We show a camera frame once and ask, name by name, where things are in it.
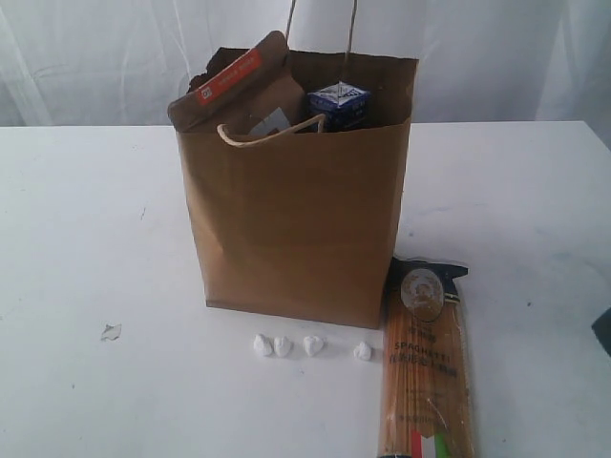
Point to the spaghetti package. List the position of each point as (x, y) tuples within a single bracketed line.
[(425, 405)]

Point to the brown paper shopping bag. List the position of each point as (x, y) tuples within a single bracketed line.
[(302, 223)]

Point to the small torn plastic scrap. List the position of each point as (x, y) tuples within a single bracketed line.
[(111, 332)]

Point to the blue white milk carton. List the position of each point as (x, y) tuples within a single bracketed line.
[(344, 106)]

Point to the brown coffee pouch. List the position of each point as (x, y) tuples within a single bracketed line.
[(251, 92)]

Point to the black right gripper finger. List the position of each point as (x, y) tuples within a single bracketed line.
[(601, 327)]

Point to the white backdrop curtain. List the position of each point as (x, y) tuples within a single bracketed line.
[(123, 62)]

